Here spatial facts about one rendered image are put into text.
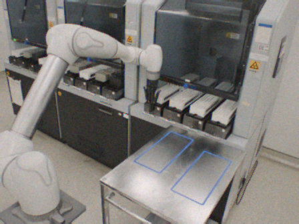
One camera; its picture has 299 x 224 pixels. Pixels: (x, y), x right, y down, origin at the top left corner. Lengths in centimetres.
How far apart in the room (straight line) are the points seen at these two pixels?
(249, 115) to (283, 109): 117
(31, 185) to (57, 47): 59
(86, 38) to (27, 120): 42
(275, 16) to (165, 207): 108
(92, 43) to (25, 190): 61
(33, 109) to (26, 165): 27
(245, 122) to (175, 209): 82
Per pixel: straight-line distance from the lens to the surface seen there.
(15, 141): 118
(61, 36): 125
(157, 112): 179
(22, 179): 104
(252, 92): 159
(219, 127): 163
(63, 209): 119
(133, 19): 187
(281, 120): 282
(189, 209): 105
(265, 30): 151
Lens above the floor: 157
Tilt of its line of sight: 28 degrees down
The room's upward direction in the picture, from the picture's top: 4 degrees clockwise
